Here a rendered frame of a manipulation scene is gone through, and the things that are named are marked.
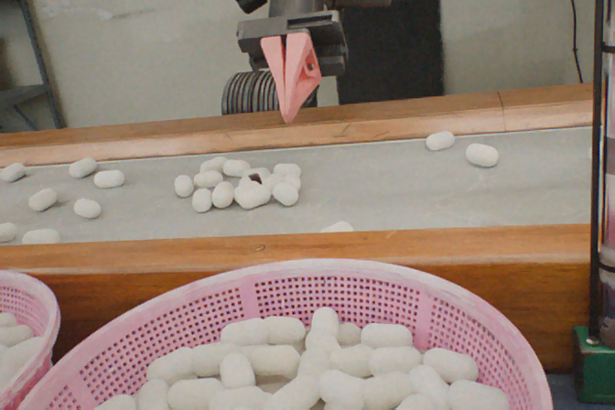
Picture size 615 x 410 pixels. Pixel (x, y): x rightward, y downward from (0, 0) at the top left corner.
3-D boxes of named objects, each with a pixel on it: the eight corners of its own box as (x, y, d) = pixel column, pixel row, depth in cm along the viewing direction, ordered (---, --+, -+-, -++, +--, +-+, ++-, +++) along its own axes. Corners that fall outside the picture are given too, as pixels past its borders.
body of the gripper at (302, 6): (337, 24, 59) (339, -33, 63) (233, 35, 61) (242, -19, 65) (348, 68, 64) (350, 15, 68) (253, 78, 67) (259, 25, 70)
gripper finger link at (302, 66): (303, 94, 55) (309, 16, 60) (226, 102, 57) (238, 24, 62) (318, 137, 61) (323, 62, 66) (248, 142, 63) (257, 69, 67)
